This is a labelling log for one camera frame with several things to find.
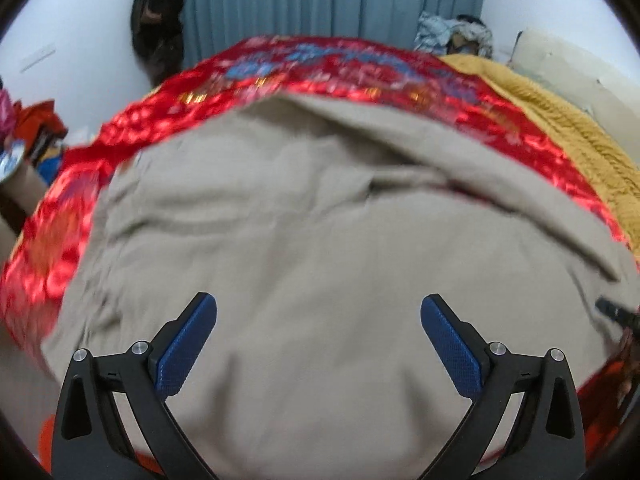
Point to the orange cloth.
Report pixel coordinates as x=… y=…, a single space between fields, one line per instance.
x=42 y=120

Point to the orange rug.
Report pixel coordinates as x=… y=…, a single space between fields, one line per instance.
x=46 y=440

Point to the pink patterned cloth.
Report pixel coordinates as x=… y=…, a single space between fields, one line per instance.
x=5 y=110

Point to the red floral satin blanket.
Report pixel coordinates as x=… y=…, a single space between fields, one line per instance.
x=350 y=67

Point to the yellow dotted blanket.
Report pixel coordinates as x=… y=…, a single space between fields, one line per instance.
x=575 y=125

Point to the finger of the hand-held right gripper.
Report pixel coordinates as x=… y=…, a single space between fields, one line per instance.
x=617 y=312

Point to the blue curtain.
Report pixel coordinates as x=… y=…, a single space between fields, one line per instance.
x=325 y=0

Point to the beige padded headboard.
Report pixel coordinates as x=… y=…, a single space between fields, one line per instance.
x=565 y=70

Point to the blue white striped cloth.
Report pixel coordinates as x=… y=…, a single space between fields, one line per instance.
x=432 y=30

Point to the beige pants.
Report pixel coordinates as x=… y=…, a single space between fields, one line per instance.
x=310 y=240

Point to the white wall strip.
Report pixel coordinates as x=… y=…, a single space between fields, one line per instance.
x=37 y=58

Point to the dark plaid clothes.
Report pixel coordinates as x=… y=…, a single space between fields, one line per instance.
x=475 y=35

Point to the black hanging clothes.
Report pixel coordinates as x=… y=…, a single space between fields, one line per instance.
x=162 y=5

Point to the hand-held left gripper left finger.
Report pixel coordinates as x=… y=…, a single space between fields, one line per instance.
x=182 y=355

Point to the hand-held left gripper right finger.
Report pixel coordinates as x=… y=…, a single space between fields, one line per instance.
x=455 y=355

